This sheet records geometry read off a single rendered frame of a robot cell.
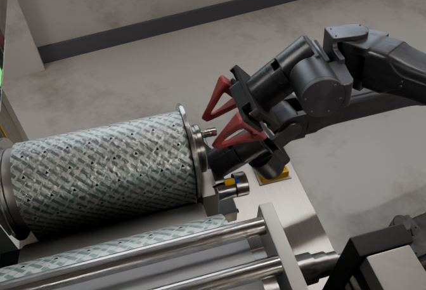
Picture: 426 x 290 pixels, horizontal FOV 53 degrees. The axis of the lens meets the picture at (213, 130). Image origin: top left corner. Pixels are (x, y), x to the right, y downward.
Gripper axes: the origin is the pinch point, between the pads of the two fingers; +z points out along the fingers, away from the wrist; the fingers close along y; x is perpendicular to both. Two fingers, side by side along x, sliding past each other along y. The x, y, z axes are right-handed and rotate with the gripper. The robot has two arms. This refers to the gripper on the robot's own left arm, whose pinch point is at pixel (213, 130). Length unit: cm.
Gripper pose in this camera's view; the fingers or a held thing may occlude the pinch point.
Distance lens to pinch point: 66.7
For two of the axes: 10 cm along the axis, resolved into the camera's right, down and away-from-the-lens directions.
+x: -6.1, -3.7, -7.0
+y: -2.8, -7.3, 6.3
